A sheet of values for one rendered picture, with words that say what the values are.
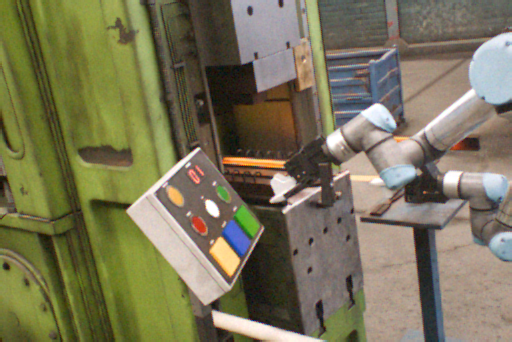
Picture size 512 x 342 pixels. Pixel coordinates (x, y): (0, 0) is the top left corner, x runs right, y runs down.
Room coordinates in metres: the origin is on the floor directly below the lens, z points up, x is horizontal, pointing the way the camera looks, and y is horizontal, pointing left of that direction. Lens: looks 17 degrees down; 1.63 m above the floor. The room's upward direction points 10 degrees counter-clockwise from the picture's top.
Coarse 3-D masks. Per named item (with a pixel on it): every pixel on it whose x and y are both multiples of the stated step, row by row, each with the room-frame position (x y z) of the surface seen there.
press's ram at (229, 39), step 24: (192, 0) 1.99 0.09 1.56; (216, 0) 1.93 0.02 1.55; (240, 0) 1.92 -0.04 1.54; (264, 0) 2.00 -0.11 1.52; (288, 0) 2.09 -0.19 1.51; (216, 24) 1.94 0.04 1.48; (240, 24) 1.91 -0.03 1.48; (264, 24) 1.99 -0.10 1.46; (288, 24) 2.08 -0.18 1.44; (216, 48) 1.95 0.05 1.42; (240, 48) 1.90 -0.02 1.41; (264, 48) 1.98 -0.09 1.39
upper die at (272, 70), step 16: (288, 48) 2.08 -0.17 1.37; (256, 64) 1.94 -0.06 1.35; (272, 64) 2.00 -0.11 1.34; (288, 64) 2.06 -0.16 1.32; (208, 80) 2.06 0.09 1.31; (224, 80) 2.01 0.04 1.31; (240, 80) 1.97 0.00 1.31; (256, 80) 1.93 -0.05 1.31; (272, 80) 1.99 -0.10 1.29; (288, 80) 2.05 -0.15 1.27
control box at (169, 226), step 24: (192, 168) 1.57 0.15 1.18; (216, 168) 1.67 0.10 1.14; (168, 192) 1.41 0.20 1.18; (192, 192) 1.50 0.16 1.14; (216, 192) 1.58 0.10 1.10; (144, 216) 1.37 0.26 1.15; (168, 216) 1.36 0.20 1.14; (192, 216) 1.42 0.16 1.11; (216, 216) 1.50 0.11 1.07; (168, 240) 1.36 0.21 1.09; (192, 240) 1.35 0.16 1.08; (216, 240) 1.42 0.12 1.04; (192, 264) 1.35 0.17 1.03; (216, 264) 1.35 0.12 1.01; (240, 264) 1.43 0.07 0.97; (192, 288) 1.35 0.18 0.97; (216, 288) 1.33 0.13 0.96
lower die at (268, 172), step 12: (228, 156) 2.30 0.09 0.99; (240, 156) 2.27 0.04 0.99; (228, 168) 2.16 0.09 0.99; (240, 168) 2.13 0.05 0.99; (252, 168) 2.11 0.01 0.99; (264, 168) 2.07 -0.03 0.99; (276, 168) 2.04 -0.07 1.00; (228, 180) 2.06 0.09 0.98; (240, 180) 2.03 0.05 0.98; (252, 180) 2.01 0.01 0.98; (264, 180) 1.99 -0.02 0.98; (240, 192) 2.02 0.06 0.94; (252, 192) 1.99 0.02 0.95; (264, 192) 1.96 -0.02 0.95
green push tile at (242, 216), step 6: (240, 210) 1.60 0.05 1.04; (246, 210) 1.62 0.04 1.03; (234, 216) 1.56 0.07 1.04; (240, 216) 1.57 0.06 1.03; (246, 216) 1.60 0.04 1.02; (240, 222) 1.56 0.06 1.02; (246, 222) 1.58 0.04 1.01; (252, 222) 1.60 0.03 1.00; (246, 228) 1.55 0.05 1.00; (252, 228) 1.58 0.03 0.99; (252, 234) 1.56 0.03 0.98
